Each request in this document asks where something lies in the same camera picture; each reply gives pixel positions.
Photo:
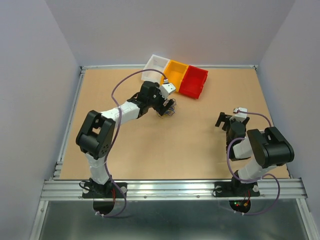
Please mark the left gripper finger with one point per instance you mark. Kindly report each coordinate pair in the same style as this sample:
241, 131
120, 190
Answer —
161, 110
171, 103

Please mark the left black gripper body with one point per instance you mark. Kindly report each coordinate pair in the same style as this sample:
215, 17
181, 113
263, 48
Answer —
157, 96

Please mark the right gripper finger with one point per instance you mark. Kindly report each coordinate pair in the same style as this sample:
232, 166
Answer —
226, 126
221, 119

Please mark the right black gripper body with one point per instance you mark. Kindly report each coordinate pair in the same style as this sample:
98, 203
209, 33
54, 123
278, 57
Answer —
227, 119

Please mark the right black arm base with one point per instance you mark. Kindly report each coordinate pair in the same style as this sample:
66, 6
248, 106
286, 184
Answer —
234, 188

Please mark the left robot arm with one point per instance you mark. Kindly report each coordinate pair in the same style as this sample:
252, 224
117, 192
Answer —
95, 137

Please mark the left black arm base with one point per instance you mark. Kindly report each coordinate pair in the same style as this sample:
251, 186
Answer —
93, 190

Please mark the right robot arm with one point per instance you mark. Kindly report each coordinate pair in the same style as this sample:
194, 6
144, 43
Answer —
252, 153

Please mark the yellow plastic bin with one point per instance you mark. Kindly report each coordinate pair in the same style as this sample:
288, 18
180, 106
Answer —
175, 72

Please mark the red plastic bin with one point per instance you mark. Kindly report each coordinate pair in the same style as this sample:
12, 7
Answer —
193, 82

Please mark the white plastic bin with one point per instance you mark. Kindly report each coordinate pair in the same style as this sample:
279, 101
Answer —
157, 63

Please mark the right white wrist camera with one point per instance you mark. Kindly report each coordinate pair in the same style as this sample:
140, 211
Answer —
240, 114

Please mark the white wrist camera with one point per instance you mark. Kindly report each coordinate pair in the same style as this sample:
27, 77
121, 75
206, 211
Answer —
167, 89
240, 114

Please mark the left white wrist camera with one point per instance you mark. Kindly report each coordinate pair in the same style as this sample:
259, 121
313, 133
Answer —
167, 89

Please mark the aluminium front rail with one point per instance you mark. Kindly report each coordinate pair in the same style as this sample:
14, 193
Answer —
161, 190

